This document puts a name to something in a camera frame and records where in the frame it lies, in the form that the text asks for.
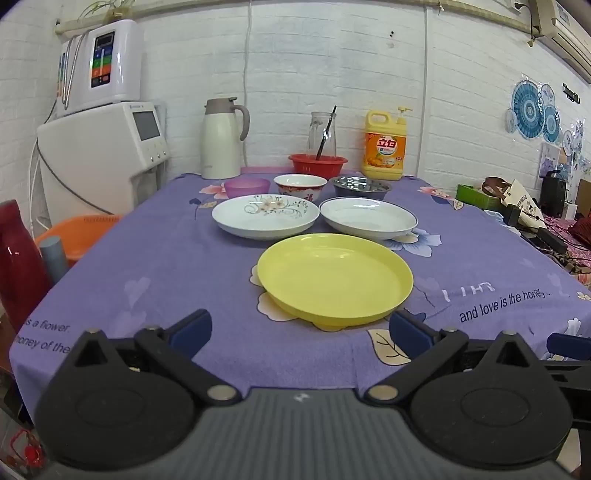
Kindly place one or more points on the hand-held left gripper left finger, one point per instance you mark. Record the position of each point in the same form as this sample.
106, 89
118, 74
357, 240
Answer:
191, 328

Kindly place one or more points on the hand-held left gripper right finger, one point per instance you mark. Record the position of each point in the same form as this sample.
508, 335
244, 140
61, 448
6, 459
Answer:
408, 333

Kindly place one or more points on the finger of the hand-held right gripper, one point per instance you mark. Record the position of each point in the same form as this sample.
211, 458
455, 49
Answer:
572, 371
569, 346

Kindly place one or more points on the yellow plastic plate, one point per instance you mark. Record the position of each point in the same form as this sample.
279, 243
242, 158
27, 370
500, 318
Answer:
332, 272

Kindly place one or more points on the stainless steel bowl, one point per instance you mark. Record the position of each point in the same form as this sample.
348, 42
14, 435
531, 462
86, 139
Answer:
360, 187

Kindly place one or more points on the purple floral tablecloth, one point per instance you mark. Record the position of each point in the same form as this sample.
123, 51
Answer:
161, 258

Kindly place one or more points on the black power adapter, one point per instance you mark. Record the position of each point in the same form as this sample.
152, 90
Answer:
552, 240

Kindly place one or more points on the white blue-rimmed plate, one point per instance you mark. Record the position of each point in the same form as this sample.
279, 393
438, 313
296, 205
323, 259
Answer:
369, 219

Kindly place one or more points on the white floral plate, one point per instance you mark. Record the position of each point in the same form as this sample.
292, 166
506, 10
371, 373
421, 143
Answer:
265, 218

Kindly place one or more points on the orange plastic basin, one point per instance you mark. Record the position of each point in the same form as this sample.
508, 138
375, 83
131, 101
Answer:
78, 233

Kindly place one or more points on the beige tote bag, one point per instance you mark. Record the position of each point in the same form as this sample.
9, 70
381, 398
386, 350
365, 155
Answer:
521, 203

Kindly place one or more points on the purple plastic bowl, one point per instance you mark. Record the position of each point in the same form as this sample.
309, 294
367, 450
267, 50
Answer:
247, 188

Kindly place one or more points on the green box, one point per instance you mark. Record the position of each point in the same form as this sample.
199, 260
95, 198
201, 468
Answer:
475, 196

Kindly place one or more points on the grey cylinder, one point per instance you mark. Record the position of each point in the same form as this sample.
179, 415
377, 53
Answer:
54, 261

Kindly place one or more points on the black countertop appliance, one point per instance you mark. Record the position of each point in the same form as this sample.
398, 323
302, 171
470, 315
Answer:
553, 194

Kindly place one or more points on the white red-patterned bowl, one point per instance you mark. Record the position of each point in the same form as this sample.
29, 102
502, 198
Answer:
300, 187

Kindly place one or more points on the yellow detergent bottle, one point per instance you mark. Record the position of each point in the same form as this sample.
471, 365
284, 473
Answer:
383, 154

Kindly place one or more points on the dark red bottle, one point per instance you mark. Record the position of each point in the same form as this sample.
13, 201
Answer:
18, 267

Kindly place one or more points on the white thermos jug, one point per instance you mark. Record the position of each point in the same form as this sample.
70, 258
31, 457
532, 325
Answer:
219, 143

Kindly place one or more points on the red plastic basket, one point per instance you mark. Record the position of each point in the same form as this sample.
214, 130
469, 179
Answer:
318, 168

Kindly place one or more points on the white water dispenser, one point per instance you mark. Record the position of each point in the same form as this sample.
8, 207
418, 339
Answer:
101, 152

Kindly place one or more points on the glass pitcher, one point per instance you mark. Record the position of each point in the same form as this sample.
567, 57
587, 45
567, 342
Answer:
314, 138

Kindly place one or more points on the black stirring stick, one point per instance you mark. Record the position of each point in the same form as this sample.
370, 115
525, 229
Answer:
327, 131

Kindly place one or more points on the medium blue paper fan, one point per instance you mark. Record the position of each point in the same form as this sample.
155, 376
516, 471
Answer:
551, 123

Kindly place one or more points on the large blue paper fan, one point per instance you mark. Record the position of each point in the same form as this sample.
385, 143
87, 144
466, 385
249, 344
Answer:
527, 108

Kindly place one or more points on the white air conditioner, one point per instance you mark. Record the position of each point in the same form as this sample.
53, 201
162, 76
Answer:
563, 32

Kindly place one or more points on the white wall-mounted water purifier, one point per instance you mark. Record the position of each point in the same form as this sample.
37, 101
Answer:
117, 60

